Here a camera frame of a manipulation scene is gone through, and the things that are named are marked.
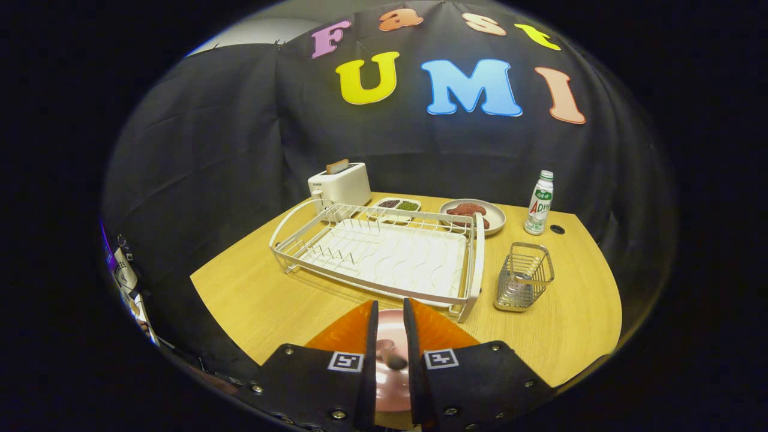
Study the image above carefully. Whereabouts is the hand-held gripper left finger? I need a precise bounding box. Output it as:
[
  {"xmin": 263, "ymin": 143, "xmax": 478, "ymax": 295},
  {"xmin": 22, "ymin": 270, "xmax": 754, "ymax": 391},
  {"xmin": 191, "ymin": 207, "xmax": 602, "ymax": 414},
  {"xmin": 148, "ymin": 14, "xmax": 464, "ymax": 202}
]
[{"xmin": 235, "ymin": 300, "xmax": 379, "ymax": 431}]

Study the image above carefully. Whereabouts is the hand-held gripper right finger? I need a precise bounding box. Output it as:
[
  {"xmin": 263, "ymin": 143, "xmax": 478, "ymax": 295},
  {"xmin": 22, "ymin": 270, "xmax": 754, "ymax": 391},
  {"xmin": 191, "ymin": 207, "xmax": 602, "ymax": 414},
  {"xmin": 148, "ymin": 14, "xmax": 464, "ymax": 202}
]
[{"xmin": 403, "ymin": 298, "xmax": 556, "ymax": 431}]

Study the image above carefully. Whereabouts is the pink plate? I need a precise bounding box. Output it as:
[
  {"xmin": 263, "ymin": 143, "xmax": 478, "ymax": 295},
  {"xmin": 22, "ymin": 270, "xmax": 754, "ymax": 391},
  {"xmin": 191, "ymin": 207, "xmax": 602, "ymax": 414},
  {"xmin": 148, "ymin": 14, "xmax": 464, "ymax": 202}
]
[{"xmin": 375, "ymin": 309, "xmax": 415, "ymax": 413}]

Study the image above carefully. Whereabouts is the wooden-handled metal spoon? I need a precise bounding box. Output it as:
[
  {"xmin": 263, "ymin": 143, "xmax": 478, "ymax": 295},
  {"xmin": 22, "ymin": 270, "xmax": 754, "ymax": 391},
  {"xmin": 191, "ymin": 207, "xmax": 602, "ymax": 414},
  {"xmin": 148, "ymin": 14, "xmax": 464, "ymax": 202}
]
[{"xmin": 377, "ymin": 339, "xmax": 409, "ymax": 371}]

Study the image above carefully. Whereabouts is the white wire dish rack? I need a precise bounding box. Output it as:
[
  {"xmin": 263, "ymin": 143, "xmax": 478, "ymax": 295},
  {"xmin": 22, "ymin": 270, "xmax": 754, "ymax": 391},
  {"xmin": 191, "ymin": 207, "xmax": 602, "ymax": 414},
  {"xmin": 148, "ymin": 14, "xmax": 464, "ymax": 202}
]
[{"xmin": 269, "ymin": 199, "xmax": 485, "ymax": 323}]

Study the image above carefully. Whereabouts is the metal wire basket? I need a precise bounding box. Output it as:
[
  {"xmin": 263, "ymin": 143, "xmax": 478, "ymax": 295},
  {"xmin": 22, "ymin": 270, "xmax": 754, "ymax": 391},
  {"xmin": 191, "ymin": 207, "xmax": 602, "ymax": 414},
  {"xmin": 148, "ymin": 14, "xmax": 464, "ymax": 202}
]
[{"xmin": 494, "ymin": 242, "xmax": 555, "ymax": 313}]

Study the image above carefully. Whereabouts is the white divided dish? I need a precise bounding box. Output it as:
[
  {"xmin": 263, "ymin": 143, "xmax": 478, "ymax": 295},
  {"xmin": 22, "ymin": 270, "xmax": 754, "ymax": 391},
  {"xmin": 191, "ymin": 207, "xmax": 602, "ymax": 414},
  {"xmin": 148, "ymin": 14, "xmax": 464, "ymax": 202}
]
[{"xmin": 372, "ymin": 197, "xmax": 422, "ymax": 226}]

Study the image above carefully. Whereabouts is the beige round plate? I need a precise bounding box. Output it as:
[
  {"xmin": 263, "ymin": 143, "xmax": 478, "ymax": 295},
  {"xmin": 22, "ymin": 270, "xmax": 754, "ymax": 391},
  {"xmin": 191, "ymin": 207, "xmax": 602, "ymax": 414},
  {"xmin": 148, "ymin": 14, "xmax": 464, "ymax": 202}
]
[{"xmin": 439, "ymin": 199, "xmax": 506, "ymax": 236}]

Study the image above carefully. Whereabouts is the white drip tray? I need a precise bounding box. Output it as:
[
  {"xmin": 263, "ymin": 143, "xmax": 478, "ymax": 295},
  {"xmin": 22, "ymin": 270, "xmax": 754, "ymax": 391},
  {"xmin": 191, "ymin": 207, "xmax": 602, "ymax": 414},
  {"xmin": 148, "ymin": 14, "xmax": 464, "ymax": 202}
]
[{"xmin": 298, "ymin": 221, "xmax": 467, "ymax": 308}]

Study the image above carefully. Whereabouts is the cream toaster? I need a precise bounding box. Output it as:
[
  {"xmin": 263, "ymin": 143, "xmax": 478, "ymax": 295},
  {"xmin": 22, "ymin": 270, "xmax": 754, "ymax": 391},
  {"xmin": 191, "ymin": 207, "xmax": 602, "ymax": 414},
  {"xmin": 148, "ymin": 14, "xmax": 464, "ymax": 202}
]
[{"xmin": 308, "ymin": 162, "xmax": 372, "ymax": 221}]

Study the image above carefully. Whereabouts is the white green-label drink bottle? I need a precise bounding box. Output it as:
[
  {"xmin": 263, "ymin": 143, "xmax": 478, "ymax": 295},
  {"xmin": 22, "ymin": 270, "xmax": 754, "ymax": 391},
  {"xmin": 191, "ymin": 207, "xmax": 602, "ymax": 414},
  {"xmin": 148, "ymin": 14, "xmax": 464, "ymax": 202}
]
[{"xmin": 524, "ymin": 170, "xmax": 554, "ymax": 236}]

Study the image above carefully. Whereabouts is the black backdrop cloth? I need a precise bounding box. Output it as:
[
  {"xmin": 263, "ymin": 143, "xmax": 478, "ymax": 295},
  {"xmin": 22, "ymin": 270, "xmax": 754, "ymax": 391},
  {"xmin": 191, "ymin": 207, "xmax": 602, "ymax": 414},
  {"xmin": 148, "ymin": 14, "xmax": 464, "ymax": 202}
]
[{"xmin": 102, "ymin": 0, "xmax": 679, "ymax": 385}]

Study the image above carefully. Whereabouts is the white hanging tag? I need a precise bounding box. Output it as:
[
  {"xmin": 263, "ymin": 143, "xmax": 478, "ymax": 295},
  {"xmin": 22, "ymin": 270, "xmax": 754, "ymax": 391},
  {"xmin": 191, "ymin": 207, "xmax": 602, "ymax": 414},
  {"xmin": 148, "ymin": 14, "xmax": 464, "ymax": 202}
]
[{"xmin": 114, "ymin": 246, "xmax": 140, "ymax": 292}]

